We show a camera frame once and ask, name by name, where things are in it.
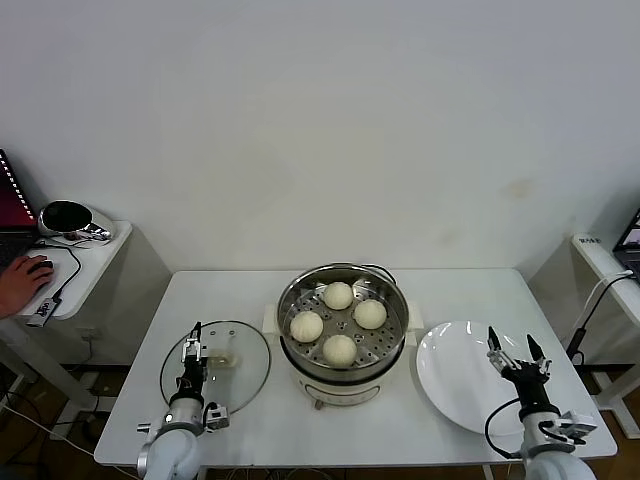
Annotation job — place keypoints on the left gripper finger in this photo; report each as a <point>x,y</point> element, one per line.
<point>192,350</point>
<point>205,356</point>

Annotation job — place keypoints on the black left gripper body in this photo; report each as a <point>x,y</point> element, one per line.
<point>191,381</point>

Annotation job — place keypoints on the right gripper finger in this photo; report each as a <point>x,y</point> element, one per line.
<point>500,356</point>
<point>539,362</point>

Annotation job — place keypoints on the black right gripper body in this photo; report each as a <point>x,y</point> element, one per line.
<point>529,385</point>

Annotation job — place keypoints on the white steamed baozi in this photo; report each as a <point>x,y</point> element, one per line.
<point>337,296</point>
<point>370,315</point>
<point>306,327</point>
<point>340,351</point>

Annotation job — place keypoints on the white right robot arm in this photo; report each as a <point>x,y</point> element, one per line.
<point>550,460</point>

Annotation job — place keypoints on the perforated steel steamer basket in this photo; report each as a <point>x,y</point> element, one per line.
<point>395,340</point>

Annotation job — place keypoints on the person's bare hand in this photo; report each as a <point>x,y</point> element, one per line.
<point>20,285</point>

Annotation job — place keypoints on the white round plate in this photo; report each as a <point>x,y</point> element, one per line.
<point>450,380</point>

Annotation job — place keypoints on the white side desk with gadget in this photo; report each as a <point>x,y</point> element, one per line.
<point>95,260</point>

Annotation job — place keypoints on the cream electric cooker base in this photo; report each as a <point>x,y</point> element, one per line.
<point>340,387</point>

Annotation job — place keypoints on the grey usb hub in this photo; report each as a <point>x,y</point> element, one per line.
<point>44,312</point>

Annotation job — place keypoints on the black laptop showing video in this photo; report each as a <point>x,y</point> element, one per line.
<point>631,240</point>

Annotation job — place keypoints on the black computer mouse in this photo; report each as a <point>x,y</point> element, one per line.
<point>45,265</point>

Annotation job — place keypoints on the black laptop with dark keyboard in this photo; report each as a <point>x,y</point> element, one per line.
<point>15,210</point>

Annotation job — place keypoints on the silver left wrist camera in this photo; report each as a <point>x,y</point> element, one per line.
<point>216,417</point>

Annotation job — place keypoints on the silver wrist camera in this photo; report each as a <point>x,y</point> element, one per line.
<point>216,417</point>
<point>575,427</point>

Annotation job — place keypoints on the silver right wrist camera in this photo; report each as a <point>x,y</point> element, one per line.
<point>575,427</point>

